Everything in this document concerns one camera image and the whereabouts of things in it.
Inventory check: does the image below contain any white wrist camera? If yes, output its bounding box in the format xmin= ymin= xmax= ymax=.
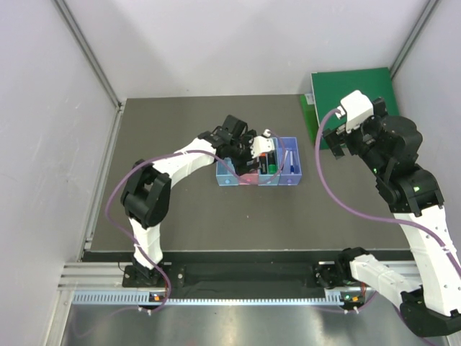
xmin=250 ymin=129 xmax=276 ymax=159
xmin=335 ymin=90 xmax=373 ymax=134

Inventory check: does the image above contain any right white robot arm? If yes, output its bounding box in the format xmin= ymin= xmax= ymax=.
xmin=316 ymin=91 xmax=460 ymax=337

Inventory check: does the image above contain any slotted cable duct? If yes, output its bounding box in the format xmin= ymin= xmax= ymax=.
xmin=71 ymin=289 xmax=365 ymax=307

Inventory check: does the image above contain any blue capped white marker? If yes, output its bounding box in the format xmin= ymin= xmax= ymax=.
xmin=288 ymin=151 xmax=295 ymax=174

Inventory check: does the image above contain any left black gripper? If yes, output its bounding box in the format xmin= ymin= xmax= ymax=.
xmin=228 ymin=130 xmax=262 ymax=176

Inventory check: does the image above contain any purple bin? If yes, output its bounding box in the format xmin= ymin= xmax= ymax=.
xmin=277 ymin=137 xmax=303 ymax=186

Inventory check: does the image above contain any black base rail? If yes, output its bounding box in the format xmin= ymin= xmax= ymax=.
xmin=122 ymin=261 xmax=381 ymax=300

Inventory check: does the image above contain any green ring binder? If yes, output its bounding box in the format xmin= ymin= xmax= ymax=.
xmin=300 ymin=66 xmax=401 ymax=151

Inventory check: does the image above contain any pink bin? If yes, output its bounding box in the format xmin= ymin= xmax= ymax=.
xmin=238 ymin=171 xmax=259 ymax=186

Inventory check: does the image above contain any light blue bin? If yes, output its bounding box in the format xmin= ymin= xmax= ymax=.
xmin=215 ymin=158 xmax=239 ymax=187
xmin=258 ymin=138 xmax=282 ymax=186

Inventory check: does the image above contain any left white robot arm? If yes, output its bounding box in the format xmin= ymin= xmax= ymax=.
xmin=120 ymin=115 xmax=257 ymax=286

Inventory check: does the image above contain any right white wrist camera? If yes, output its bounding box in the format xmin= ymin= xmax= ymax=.
xmin=335 ymin=90 xmax=373 ymax=134

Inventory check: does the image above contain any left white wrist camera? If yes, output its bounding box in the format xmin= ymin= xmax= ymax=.
xmin=250 ymin=129 xmax=276 ymax=159

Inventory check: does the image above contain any green highlighter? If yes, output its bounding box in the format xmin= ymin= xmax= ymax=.
xmin=267 ymin=151 xmax=278 ymax=175

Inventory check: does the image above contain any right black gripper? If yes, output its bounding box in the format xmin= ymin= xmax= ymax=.
xmin=322 ymin=97 xmax=388 ymax=177

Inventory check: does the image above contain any orange highlighter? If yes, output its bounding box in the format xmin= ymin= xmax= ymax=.
xmin=259 ymin=154 xmax=268 ymax=175

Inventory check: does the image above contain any black capped white marker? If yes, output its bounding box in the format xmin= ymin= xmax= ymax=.
xmin=281 ymin=150 xmax=289 ymax=170

